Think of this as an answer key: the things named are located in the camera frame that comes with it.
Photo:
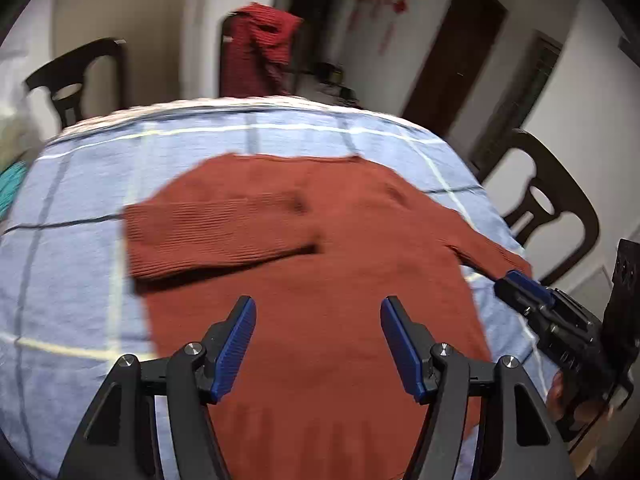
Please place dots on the dark glass door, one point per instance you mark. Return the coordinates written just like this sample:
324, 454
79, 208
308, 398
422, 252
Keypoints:
315, 10

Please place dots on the dark framed window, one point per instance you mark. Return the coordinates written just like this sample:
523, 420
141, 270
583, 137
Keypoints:
535, 85

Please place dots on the yellow bottle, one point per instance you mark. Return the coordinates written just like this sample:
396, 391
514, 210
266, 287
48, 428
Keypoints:
331, 74

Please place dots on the blue plaid tablecloth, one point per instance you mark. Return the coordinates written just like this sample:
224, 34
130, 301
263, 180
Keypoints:
75, 270

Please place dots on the person's right hand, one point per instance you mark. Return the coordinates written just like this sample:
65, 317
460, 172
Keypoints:
556, 392

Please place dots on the red plaid garment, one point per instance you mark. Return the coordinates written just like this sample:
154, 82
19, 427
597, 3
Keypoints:
252, 55

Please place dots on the rust red knit sweater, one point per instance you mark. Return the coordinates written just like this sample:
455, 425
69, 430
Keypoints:
325, 280

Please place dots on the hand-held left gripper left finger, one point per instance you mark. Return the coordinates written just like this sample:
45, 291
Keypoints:
235, 350

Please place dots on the brown wooden door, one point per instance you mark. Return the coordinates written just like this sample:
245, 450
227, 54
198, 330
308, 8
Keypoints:
450, 60

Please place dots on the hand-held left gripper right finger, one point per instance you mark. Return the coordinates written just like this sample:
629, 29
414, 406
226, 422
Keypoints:
400, 350

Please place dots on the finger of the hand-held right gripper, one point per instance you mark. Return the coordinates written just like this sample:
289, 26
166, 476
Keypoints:
527, 287

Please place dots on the teal cloth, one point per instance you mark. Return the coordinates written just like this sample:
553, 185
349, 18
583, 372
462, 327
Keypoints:
12, 185

